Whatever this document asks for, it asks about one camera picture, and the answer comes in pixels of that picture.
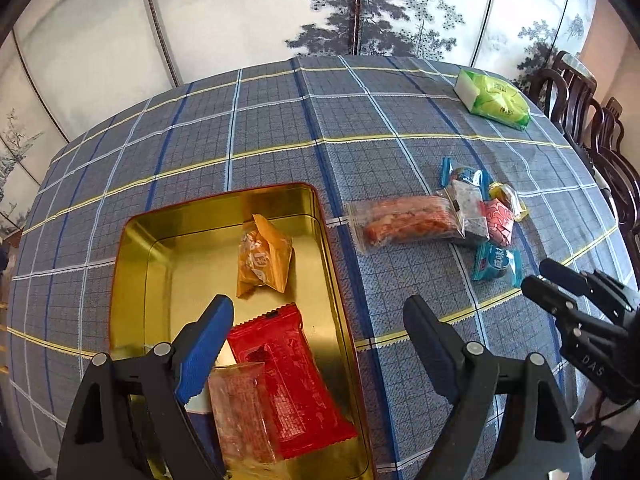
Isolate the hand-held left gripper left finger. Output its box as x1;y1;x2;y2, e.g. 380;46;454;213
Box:
57;294;236;480

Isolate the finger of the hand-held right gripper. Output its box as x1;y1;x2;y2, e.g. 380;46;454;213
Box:
521;276;627;339
539;259;622;312

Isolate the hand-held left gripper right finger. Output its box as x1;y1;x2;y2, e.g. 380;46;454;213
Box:
402;295;583;480

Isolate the blue candy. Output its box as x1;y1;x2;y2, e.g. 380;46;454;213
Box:
439;157;490;197
472;242;524;289

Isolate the brown snack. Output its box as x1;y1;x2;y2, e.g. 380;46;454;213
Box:
207;361;282;467

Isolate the blue and silver long packet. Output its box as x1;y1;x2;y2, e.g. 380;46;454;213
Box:
186;340;237;480

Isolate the pink patterned snack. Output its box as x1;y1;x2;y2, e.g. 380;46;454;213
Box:
481;199;517;249

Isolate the small yellow-edged snack packet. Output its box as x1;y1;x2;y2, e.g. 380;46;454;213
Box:
487;182;531;224

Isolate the red foil snack packet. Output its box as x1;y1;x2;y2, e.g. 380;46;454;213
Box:
227;302;359;461

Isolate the red tin box gold inside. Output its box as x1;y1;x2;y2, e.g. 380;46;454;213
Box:
107;182;379;480

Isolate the grey-brown snack packet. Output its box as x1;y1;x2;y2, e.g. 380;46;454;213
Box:
444;180;492;247

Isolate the orange yellow snack packet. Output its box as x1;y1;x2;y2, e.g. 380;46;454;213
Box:
236;214;294;301

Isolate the orange-red snack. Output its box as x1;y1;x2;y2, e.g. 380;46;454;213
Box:
345;196;463;257

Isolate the dark grey cloth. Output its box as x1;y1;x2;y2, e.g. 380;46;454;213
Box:
580;147;613;201

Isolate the dark wooden chair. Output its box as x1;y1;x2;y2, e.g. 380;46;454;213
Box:
524;50;599;137
575;96;640;243

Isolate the green tissue pack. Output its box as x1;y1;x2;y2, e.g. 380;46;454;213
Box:
452;69;532;132

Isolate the grey plaid tablecloth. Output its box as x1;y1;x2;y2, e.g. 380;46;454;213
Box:
0;55;640;480

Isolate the painted folding screen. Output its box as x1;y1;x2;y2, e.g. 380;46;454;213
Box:
0;0;601;237

